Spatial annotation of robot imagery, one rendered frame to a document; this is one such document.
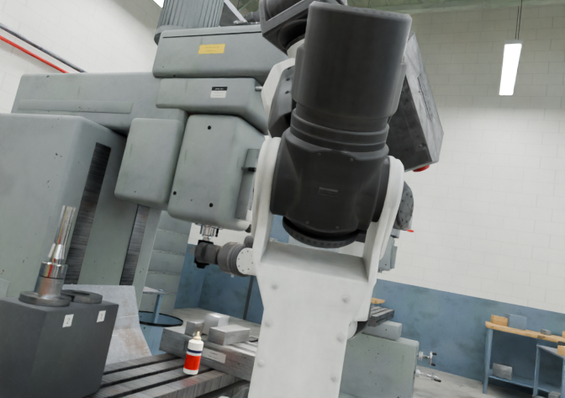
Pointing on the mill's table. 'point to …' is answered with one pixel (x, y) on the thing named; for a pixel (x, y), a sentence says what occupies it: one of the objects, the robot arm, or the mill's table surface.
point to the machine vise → (210, 350)
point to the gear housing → (215, 98)
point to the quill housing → (212, 170)
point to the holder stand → (54, 344)
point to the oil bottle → (193, 355)
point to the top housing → (216, 54)
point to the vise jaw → (229, 334)
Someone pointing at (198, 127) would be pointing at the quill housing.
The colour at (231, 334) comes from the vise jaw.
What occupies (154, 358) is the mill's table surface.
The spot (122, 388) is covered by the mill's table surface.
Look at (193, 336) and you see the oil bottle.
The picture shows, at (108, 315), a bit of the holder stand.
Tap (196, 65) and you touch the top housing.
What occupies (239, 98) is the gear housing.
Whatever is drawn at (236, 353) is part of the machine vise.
